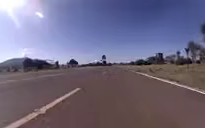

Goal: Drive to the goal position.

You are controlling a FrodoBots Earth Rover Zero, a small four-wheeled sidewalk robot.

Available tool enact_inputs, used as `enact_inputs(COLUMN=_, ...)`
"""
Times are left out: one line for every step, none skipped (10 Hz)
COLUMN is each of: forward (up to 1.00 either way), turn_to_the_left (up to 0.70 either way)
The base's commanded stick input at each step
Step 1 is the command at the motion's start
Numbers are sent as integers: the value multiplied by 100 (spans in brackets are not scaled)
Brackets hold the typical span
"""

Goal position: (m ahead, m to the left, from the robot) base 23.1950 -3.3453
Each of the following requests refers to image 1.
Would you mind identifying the white dashed centre line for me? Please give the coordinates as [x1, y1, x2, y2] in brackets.
[4, 87, 82, 128]

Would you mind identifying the distant row of trees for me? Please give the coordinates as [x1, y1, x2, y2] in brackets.
[78, 60, 135, 67]

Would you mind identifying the low building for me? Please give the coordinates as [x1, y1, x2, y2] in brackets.
[22, 57, 60, 71]

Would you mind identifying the white solid edge line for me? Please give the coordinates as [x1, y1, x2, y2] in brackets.
[132, 70, 205, 99]

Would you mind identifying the dry grass verge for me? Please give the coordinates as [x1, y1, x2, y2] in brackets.
[121, 63, 205, 95]
[0, 67, 69, 77]

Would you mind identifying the reddish brown asphalt road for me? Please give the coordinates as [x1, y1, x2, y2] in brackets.
[0, 65, 205, 128]

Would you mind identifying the tall thin tree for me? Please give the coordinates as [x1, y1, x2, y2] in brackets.
[101, 54, 108, 66]

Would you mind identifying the round dark tree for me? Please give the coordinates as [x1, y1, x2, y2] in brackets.
[67, 58, 80, 68]

